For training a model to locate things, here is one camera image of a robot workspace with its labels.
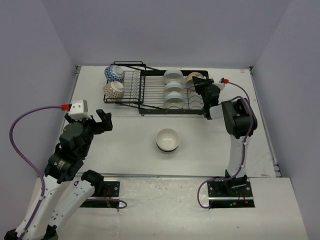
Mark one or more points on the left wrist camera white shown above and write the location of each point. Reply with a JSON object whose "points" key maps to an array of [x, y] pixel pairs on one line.
{"points": [[79, 110]]}

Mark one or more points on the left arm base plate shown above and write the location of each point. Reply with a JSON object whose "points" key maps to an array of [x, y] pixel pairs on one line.
{"points": [[109, 190]]}

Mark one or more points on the light blue bowl front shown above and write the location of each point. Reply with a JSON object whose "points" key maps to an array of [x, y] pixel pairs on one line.
{"points": [[174, 99]]}

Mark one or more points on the light blue bowl middle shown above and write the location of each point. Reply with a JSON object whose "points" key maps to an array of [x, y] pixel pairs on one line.
{"points": [[173, 86]]}

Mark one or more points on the beige bowl front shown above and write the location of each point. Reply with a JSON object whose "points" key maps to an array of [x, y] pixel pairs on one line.
{"points": [[168, 139]]}

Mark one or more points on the beige bowl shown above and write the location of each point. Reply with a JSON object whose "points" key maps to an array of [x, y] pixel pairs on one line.
{"points": [[189, 79], [168, 139]]}

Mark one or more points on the black wire dish rack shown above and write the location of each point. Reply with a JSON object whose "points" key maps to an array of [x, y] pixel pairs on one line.
{"points": [[144, 90]]}

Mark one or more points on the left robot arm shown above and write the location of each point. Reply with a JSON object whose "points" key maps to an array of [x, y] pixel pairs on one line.
{"points": [[47, 213]]}

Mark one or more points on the light blue bowl rear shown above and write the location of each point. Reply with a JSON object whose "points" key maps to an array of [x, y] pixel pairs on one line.
{"points": [[173, 75]]}

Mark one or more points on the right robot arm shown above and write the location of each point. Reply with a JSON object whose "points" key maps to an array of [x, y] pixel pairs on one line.
{"points": [[240, 123]]}

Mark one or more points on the light blue bowl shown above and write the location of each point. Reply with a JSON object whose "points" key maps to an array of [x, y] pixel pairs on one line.
{"points": [[174, 99], [173, 86], [173, 75]]}

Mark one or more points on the brown floral patterned bowl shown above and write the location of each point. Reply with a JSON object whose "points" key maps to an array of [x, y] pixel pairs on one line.
{"points": [[114, 91]]}

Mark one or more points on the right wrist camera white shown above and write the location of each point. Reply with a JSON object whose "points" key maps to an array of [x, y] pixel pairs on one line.
{"points": [[222, 83]]}

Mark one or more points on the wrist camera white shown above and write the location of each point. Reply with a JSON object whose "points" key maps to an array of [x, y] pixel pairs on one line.
{"points": [[222, 83], [79, 110]]}

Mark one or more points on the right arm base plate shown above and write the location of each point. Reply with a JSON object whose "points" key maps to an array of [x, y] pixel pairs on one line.
{"points": [[235, 193]]}

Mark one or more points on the blue zigzag patterned bowl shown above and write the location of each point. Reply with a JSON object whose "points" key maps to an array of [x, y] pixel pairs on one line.
{"points": [[114, 73]]}

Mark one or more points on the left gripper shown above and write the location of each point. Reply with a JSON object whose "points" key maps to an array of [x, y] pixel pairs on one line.
{"points": [[106, 119]]}

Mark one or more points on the black bowl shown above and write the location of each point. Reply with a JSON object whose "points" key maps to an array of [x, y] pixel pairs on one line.
{"points": [[167, 150]]}

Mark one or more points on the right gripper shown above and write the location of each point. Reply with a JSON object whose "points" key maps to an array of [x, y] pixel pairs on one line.
{"points": [[199, 83]]}

